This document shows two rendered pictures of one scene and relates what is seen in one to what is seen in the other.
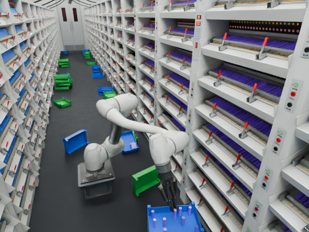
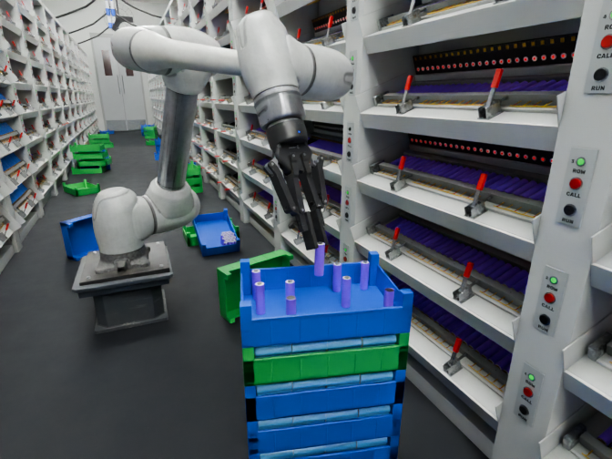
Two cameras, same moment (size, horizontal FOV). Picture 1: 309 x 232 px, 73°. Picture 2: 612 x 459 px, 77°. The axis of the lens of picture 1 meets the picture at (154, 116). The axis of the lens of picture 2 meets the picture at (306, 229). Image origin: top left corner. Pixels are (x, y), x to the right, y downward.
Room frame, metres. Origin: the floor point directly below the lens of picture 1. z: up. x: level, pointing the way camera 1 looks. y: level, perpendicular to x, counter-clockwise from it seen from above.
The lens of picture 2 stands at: (0.16, -0.06, 0.80)
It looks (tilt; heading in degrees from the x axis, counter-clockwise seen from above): 19 degrees down; 357
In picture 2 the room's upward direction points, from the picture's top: straight up
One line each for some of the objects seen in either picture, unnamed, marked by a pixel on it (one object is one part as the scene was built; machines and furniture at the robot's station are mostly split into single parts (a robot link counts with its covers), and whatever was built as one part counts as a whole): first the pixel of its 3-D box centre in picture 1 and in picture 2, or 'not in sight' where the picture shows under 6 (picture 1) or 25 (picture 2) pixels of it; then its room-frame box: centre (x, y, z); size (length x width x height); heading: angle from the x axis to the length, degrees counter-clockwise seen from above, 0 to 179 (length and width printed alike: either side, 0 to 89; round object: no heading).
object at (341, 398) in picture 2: not in sight; (317, 361); (0.83, -0.12, 0.28); 0.30 x 0.20 x 0.08; 96
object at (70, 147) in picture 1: (76, 141); (95, 233); (2.20, 0.98, 0.10); 0.30 x 0.08 x 0.20; 149
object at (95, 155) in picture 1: (94, 155); (119, 218); (1.54, 0.55, 0.38); 0.18 x 0.16 x 0.22; 133
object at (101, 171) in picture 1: (94, 169); (123, 255); (1.52, 0.55, 0.24); 0.22 x 0.18 x 0.06; 17
